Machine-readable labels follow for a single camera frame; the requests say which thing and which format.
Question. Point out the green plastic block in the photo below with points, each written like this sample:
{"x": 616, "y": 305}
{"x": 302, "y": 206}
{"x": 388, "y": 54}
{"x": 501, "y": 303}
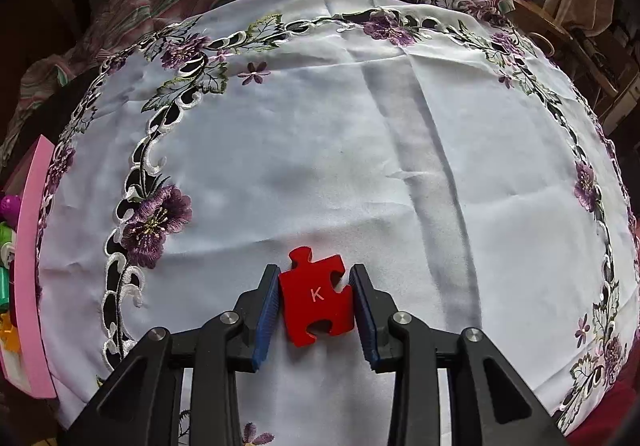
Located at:
{"x": 4, "y": 291}

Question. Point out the orange pointed plastic toy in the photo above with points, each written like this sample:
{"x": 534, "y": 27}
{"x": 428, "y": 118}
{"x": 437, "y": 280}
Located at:
{"x": 7, "y": 333}

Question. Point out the white and green square stamp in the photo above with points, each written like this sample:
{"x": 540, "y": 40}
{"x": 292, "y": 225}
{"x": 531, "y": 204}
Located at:
{"x": 6, "y": 236}

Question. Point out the red puzzle piece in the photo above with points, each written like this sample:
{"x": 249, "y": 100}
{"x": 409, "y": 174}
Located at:
{"x": 312, "y": 311}

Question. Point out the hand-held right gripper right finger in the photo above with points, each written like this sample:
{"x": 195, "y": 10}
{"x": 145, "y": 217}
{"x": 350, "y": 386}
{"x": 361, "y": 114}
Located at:
{"x": 362, "y": 321}

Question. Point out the pink cardboard box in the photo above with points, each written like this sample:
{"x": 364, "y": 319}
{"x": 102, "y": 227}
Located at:
{"x": 30, "y": 251}

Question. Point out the white embroidered floral tablecloth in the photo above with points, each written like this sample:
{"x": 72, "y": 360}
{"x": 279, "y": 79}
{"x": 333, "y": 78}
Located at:
{"x": 350, "y": 151}

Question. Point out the wooden nightstand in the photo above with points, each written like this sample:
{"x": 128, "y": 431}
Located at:
{"x": 545, "y": 21}

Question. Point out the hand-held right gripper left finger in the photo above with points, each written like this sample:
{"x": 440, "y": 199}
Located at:
{"x": 267, "y": 321}

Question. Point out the magenta perforated ball toy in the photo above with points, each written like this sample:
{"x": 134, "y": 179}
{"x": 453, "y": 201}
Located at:
{"x": 9, "y": 204}

